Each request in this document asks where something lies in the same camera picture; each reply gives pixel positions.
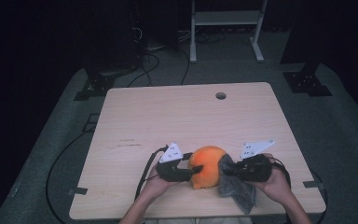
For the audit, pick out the grey fuzzy cloth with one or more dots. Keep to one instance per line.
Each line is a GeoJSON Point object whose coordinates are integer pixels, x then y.
{"type": "Point", "coordinates": [236, 193]}

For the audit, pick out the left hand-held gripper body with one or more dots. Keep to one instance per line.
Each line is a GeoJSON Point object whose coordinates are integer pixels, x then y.
{"type": "Point", "coordinates": [171, 169]}

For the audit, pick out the person's left hand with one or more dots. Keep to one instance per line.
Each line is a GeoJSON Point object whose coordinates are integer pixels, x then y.
{"type": "Point", "coordinates": [158, 186]}

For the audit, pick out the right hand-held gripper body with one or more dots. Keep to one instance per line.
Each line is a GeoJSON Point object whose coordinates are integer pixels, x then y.
{"type": "Point", "coordinates": [254, 168]}

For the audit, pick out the grey tape strip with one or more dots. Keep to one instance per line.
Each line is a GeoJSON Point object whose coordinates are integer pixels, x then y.
{"type": "Point", "coordinates": [313, 184]}
{"type": "Point", "coordinates": [78, 190]}

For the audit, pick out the person's right hand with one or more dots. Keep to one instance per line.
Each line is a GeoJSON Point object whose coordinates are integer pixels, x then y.
{"type": "Point", "coordinates": [273, 186]}

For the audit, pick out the person's light clothing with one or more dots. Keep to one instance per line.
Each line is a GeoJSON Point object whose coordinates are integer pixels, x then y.
{"type": "Point", "coordinates": [195, 221]}

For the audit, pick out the orange round fruit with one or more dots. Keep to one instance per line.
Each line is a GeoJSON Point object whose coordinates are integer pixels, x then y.
{"type": "Point", "coordinates": [206, 165]}

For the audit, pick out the black stand base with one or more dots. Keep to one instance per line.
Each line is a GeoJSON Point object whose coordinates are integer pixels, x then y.
{"type": "Point", "coordinates": [307, 82]}
{"type": "Point", "coordinates": [96, 85]}

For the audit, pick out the white metal stand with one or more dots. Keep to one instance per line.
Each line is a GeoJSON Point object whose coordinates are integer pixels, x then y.
{"type": "Point", "coordinates": [227, 18]}

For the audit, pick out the dark equipment cabinet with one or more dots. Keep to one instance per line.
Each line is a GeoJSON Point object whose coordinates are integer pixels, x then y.
{"type": "Point", "coordinates": [115, 34]}

